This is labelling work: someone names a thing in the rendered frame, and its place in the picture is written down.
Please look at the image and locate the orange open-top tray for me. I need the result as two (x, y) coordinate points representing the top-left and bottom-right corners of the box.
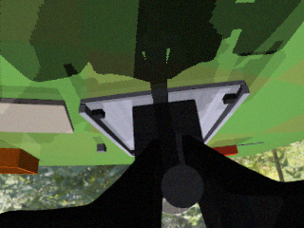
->
(0, 147), (39, 175)

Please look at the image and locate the red-handled screwdriver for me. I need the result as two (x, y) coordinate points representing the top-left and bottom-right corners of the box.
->
(213, 145), (238, 156)

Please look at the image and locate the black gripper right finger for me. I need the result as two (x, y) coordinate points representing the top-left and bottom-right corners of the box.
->
(182, 136), (304, 228)

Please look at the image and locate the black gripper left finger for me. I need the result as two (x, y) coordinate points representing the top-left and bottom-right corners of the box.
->
(0, 138), (163, 228)

